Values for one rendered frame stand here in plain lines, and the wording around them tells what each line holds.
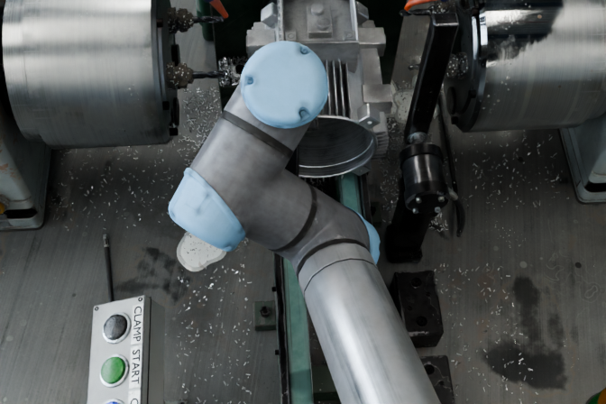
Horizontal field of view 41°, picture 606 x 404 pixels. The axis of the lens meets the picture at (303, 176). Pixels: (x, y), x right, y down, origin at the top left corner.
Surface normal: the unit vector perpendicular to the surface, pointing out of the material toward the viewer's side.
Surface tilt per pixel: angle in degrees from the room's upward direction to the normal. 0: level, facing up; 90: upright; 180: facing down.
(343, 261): 20
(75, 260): 0
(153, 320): 68
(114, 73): 47
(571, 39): 36
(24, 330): 0
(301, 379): 0
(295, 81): 30
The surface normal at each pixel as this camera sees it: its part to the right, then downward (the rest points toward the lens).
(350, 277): -0.01, -0.77
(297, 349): 0.03, -0.50
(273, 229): 0.19, 0.67
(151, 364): 0.93, -0.23
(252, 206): 0.48, 0.43
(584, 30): 0.05, 0.03
